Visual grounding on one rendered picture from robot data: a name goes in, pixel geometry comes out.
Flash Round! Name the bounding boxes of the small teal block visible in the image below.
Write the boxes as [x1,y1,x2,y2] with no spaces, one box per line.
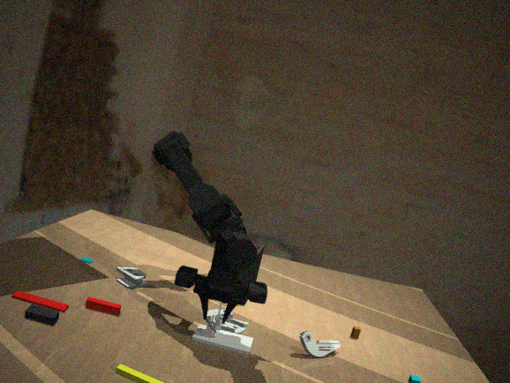
[409,374,421,383]

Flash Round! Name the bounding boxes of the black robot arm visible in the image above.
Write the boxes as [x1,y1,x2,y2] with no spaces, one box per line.
[152,130,257,304]

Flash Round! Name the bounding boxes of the yellow flat bar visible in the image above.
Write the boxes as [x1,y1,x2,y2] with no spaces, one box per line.
[116,364,164,383]

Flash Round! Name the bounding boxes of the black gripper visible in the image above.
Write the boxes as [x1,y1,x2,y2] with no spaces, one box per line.
[175,251,267,324]

